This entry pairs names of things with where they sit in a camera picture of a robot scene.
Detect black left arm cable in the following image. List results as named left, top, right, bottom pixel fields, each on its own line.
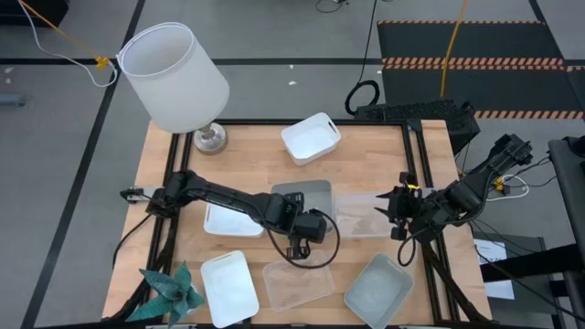
left=112, top=212, right=154, bottom=271

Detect white shade table lamp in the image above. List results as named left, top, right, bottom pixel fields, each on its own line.
left=116, top=21, right=230, bottom=155

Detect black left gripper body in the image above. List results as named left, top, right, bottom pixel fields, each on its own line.
left=288, top=210, right=328, bottom=244

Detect white paper sheet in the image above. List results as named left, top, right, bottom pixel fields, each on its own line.
left=474, top=238, right=516, bottom=302

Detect clear plastic basket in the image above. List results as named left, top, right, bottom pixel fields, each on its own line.
left=333, top=191, right=394, bottom=240
left=261, top=259, right=336, bottom=314

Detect black mat orange stripes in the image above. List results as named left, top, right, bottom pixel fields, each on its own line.
left=377, top=19, right=566, bottom=65
left=381, top=63, right=585, bottom=121

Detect black equipment stand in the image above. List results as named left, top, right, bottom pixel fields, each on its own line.
left=474, top=135, right=585, bottom=329

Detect teal artificial plant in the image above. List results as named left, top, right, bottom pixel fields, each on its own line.
left=126, top=260, right=206, bottom=328

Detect yellow rope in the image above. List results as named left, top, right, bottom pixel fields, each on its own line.
left=17, top=0, right=112, bottom=71

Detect grey plastic basket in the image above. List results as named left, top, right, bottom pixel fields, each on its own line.
left=343, top=252, right=415, bottom=329
left=272, top=180, right=334, bottom=219
left=271, top=178, right=336, bottom=221

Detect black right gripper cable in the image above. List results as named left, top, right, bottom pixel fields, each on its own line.
left=396, top=223, right=429, bottom=269

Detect black hanging cable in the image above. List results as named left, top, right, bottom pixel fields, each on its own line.
left=344, top=0, right=381, bottom=117

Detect white plastic basket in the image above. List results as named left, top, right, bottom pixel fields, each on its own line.
left=199, top=249, right=261, bottom=329
left=203, top=203, right=266, bottom=239
left=280, top=111, right=343, bottom=167

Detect yellow hanging cable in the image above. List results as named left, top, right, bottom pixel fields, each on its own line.
left=440, top=0, right=471, bottom=99

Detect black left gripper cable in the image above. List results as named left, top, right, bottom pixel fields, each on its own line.
left=264, top=207, right=342, bottom=271

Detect thin white cable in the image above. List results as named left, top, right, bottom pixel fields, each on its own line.
left=17, top=0, right=119, bottom=89

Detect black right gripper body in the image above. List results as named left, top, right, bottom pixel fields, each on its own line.
left=388, top=184, right=424, bottom=226

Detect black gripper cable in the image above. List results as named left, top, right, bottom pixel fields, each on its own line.
left=264, top=207, right=342, bottom=271
left=396, top=223, right=429, bottom=269

